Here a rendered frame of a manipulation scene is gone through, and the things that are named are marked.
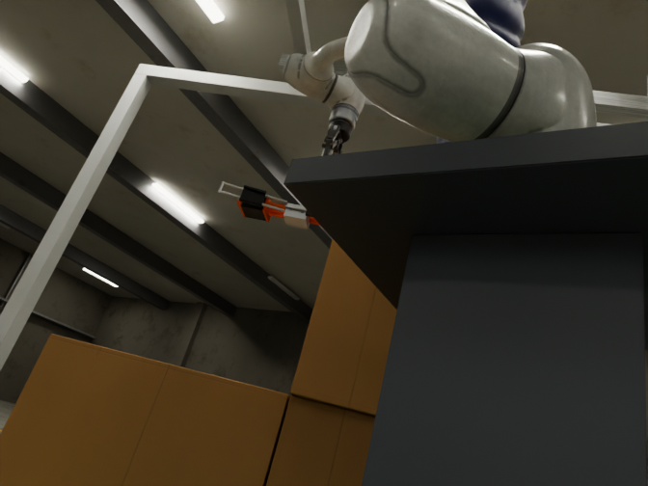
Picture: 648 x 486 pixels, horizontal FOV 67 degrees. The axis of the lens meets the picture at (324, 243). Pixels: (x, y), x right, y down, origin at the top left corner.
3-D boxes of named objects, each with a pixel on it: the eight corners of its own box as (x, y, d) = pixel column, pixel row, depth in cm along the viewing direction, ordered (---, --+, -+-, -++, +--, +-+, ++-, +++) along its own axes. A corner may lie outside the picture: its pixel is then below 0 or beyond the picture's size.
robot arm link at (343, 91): (351, 128, 169) (317, 110, 165) (361, 94, 176) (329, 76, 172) (366, 112, 160) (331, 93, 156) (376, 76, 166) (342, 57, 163)
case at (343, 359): (526, 474, 130) (537, 330, 146) (590, 471, 94) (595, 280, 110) (307, 417, 140) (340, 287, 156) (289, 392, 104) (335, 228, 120)
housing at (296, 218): (308, 229, 149) (311, 217, 151) (306, 219, 143) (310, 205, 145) (285, 226, 150) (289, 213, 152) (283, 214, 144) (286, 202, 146)
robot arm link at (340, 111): (359, 124, 166) (355, 138, 164) (333, 121, 168) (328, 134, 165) (358, 105, 158) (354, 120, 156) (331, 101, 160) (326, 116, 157)
